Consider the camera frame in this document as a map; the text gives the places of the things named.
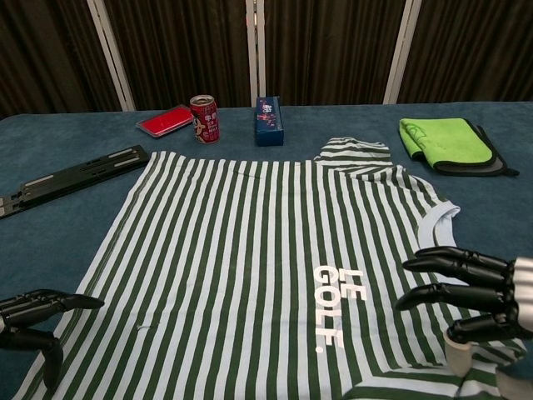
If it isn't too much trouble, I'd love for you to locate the green microfiber cloth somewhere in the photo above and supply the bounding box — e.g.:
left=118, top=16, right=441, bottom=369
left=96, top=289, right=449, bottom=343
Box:
left=398, top=117, right=496, bottom=167

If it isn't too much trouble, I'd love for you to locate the blue rectangular carton box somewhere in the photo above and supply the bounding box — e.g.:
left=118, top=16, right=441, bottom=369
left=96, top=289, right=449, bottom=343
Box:
left=254, top=96, right=286, bottom=148

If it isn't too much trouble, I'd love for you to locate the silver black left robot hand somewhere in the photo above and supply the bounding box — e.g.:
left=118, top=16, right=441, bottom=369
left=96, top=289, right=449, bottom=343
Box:
left=0, top=289, right=106, bottom=393

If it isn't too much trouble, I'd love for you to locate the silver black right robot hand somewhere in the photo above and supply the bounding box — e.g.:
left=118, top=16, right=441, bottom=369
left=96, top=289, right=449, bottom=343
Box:
left=393, top=245, right=533, bottom=380

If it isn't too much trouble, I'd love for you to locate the dark pleated partition panel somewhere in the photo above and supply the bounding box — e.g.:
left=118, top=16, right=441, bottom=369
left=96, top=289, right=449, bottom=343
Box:
left=256, top=0, right=421, bottom=108
left=0, top=0, right=135, bottom=120
left=87, top=0, right=257, bottom=113
left=382, top=0, right=533, bottom=105

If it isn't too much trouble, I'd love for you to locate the black folding laptop stand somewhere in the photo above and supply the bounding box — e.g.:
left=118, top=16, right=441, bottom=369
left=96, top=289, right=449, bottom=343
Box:
left=0, top=143, right=152, bottom=221

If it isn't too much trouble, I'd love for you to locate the red flat plastic case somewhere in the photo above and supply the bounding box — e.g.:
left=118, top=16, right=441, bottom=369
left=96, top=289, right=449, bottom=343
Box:
left=135, top=104, right=195, bottom=138

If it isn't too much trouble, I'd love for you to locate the green white striped T-shirt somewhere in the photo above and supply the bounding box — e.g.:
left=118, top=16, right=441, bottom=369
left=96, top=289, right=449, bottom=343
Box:
left=7, top=136, right=528, bottom=400

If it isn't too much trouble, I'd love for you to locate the red drink can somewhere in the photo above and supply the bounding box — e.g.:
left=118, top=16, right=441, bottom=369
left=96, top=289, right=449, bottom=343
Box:
left=189, top=94, right=221, bottom=145

